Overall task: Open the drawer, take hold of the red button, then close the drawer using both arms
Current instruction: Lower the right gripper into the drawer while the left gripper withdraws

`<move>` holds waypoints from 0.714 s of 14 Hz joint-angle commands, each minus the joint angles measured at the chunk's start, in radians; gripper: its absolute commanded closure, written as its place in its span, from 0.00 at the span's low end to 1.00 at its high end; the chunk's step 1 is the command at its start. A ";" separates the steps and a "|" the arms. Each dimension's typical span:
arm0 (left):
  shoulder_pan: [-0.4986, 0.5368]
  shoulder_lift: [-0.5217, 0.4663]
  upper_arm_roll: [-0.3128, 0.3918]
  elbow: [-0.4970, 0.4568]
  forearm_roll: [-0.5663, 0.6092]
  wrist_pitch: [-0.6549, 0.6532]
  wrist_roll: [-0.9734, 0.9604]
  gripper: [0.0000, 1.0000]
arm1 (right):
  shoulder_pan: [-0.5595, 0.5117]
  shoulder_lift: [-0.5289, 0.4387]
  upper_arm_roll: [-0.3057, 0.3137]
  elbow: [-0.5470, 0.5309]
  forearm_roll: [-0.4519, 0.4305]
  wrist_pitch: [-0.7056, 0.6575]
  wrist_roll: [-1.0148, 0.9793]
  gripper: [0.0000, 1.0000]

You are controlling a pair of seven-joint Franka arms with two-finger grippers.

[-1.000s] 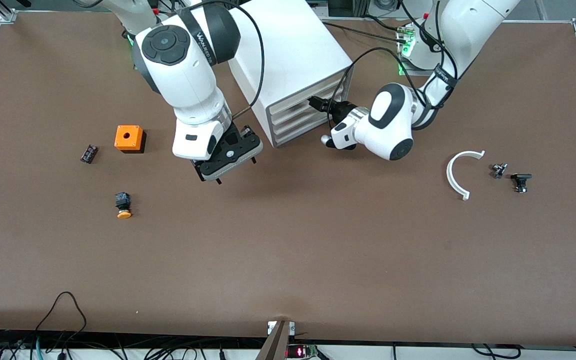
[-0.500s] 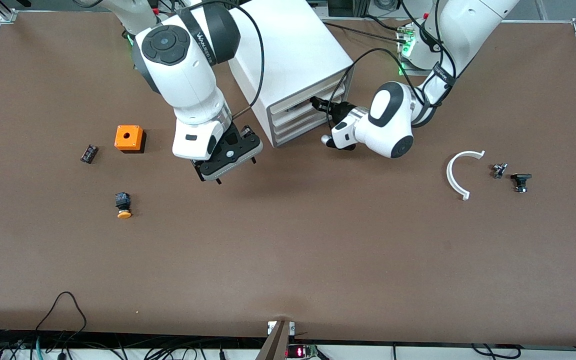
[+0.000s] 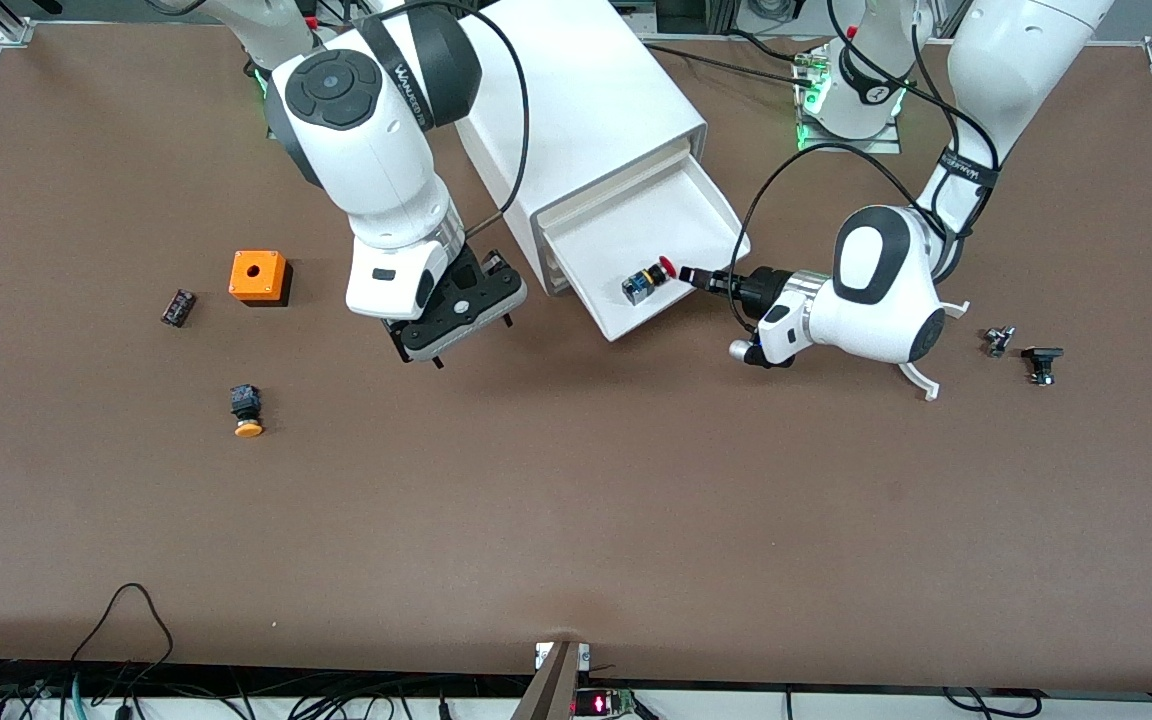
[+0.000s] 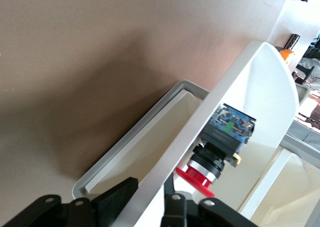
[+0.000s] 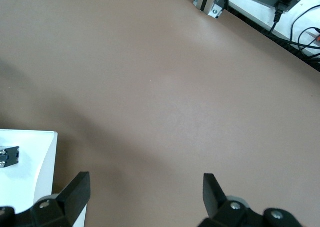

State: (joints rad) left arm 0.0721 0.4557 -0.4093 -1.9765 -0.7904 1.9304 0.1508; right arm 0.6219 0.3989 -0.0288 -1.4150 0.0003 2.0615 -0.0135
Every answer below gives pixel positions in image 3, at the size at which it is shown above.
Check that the white curved plastic bracket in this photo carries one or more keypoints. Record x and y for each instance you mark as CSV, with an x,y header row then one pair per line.
x,y
926,385

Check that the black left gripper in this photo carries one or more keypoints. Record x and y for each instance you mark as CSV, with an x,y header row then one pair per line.
x,y
762,288

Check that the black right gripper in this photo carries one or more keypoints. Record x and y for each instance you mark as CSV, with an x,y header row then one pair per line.
x,y
492,274

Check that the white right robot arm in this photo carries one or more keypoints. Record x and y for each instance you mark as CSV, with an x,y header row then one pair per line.
x,y
366,170

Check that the brown camera stand post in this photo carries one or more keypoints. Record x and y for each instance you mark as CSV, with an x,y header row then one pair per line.
x,y
551,690

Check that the orange box with hole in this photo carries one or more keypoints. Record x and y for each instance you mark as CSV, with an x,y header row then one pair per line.
x,y
256,275

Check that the small black contact block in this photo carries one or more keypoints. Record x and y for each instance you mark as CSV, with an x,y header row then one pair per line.
x,y
178,308

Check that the small red LED device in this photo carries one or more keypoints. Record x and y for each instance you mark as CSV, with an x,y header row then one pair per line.
x,y
596,704

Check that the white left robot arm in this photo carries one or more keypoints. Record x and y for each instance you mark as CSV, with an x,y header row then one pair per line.
x,y
886,290

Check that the orange-capped push button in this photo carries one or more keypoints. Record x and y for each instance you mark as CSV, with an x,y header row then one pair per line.
x,y
246,405

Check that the white post bracket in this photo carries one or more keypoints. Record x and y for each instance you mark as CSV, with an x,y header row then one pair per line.
x,y
584,655

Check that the small black plastic part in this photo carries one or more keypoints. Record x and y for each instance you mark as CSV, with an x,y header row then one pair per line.
x,y
1041,355

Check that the red push button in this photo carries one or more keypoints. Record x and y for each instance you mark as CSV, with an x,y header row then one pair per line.
x,y
639,289

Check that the small black silver part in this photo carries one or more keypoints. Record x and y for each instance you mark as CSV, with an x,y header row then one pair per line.
x,y
996,342

